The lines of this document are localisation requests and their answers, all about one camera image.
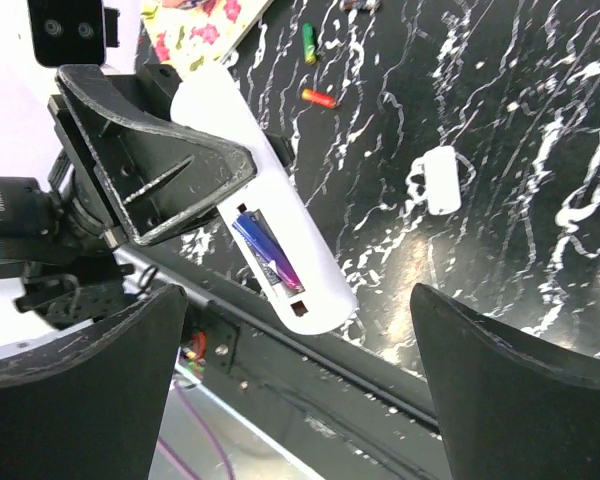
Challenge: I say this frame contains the white remote control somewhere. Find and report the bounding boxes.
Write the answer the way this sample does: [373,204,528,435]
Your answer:
[171,63,358,335]

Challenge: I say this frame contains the dark blue battery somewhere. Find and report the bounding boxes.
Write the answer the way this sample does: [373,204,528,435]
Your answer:
[232,211,303,291]

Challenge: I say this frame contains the white battery cover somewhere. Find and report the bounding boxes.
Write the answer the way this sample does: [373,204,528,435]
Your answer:
[422,146,462,216]

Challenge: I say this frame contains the green small battery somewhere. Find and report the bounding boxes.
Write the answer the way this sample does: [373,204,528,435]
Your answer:
[302,23,317,65]

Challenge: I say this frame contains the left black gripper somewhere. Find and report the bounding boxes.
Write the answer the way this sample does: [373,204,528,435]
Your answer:
[0,64,257,260]

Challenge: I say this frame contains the floral rectangular tray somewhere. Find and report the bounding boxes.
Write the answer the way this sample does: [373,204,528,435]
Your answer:
[141,0,271,78]

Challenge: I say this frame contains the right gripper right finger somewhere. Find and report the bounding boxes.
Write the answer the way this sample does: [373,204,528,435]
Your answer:
[410,283,600,479]

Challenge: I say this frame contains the red battery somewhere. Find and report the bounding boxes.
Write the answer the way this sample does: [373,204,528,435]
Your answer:
[301,89,337,109]

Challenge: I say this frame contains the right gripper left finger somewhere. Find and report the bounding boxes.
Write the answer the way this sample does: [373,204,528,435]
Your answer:
[0,285,188,479]

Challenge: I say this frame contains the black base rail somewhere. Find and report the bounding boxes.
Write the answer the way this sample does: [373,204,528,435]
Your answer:
[114,244,461,480]

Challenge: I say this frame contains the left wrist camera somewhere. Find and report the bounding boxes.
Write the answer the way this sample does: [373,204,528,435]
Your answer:
[27,0,120,68]

